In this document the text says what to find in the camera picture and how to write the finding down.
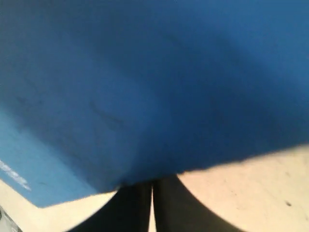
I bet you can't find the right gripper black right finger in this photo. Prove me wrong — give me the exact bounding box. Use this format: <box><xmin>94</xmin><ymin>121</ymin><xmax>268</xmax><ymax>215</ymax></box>
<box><xmin>152</xmin><ymin>175</ymin><xmax>241</xmax><ymax>232</ymax></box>

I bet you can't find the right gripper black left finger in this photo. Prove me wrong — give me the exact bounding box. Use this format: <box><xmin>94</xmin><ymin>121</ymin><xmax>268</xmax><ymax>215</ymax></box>
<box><xmin>70</xmin><ymin>182</ymin><xmax>152</xmax><ymax>232</ymax></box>

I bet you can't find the blue ring-binder notebook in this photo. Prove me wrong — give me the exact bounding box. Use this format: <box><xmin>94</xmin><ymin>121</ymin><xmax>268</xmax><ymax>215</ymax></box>
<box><xmin>0</xmin><ymin>0</ymin><xmax>309</xmax><ymax>207</ymax></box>

